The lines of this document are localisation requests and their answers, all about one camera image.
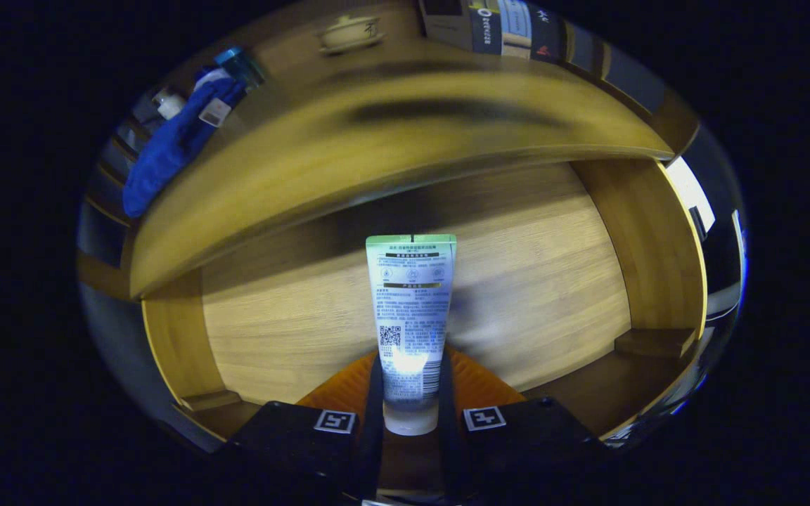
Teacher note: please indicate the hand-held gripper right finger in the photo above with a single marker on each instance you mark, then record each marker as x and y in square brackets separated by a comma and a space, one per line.
[545, 443]

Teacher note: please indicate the blue towel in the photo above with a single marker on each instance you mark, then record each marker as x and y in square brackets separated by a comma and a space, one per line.
[166, 154]

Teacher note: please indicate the teal bottle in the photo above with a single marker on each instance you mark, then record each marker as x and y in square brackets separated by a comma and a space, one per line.
[240, 65]

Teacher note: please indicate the white pump bottle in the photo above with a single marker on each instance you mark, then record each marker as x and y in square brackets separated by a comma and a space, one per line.
[168, 105]

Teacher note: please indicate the wooden drawer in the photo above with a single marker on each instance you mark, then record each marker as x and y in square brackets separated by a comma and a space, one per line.
[517, 281]

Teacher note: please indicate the white box unit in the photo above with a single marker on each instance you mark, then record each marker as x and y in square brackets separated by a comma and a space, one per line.
[690, 193]

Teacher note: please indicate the white cream tube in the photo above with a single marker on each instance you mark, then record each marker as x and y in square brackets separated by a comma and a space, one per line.
[412, 302]

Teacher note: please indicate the wooden countertop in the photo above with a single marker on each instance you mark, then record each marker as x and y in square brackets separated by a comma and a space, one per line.
[349, 161]

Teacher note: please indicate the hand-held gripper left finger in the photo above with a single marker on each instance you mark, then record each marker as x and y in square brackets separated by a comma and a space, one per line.
[285, 443]

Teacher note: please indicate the beige lidded teacup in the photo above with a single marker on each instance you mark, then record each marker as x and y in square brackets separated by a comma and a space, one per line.
[349, 35]

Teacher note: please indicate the light blue book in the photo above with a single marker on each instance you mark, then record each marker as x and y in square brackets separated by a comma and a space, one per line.
[515, 24]

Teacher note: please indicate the black book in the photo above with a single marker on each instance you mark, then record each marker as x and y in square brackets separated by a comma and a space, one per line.
[547, 35]

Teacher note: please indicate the wooden cabinet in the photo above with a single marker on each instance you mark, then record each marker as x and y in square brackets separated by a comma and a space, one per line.
[292, 42]

